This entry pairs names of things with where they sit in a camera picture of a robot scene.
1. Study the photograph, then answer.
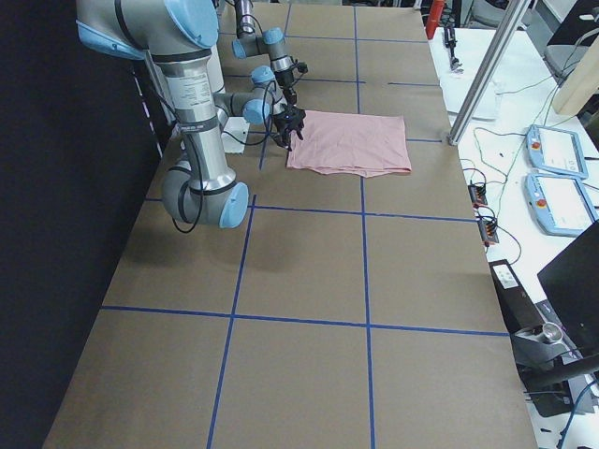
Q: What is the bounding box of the wooden board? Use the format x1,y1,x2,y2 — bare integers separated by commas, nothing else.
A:
552,38,598,115

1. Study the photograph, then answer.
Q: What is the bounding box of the black device with label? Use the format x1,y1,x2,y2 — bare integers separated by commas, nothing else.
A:
489,259,545,334

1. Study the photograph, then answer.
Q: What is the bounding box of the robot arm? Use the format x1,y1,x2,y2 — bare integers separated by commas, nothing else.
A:
77,1,308,228
232,0,300,106

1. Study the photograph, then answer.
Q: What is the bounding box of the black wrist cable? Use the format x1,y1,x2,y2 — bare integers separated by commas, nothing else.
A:
170,79,282,234

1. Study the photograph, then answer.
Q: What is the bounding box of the orange terminal board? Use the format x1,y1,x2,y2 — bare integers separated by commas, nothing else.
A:
467,182,488,209
476,215,499,248

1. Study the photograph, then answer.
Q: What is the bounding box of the pink Snoopy t-shirt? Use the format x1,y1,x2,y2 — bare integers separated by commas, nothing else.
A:
286,110,412,178

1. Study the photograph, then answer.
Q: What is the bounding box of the black tripod stick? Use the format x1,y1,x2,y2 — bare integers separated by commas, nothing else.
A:
444,25,463,74

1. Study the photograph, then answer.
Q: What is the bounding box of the silver metal cup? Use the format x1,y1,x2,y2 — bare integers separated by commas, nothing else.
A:
540,322,563,344

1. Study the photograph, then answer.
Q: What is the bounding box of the blue teach pendant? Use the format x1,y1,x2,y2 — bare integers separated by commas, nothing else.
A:
525,124,589,180
524,173,598,238

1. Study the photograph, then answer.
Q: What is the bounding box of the lower orange terminal board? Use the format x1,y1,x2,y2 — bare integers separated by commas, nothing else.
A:
476,215,499,248

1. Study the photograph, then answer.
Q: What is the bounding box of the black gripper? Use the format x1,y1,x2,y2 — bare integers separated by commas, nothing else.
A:
278,74,298,104
274,105,305,151

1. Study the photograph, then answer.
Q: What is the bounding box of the upper blue teach pendant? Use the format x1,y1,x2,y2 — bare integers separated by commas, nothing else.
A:
525,124,589,180

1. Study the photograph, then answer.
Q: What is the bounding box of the lower blue teach pendant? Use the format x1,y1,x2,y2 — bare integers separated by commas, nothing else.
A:
524,173,598,238

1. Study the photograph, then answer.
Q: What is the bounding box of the white paper sheet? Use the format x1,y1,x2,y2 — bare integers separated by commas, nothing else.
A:
439,69,501,122

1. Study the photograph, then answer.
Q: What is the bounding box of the red cylinder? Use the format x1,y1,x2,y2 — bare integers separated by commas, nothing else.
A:
425,0,446,40

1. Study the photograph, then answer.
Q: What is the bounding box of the upper orange terminal board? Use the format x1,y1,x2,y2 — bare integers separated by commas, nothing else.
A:
467,182,488,209

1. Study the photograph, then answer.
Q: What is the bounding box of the black monitor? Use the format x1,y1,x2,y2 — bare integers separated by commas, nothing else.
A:
537,222,598,351

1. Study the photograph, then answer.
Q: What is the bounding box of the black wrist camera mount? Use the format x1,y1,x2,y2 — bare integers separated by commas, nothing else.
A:
292,60,309,78

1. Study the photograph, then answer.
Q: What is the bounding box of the grey aluminium camera post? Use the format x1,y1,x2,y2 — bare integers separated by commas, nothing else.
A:
447,0,530,146

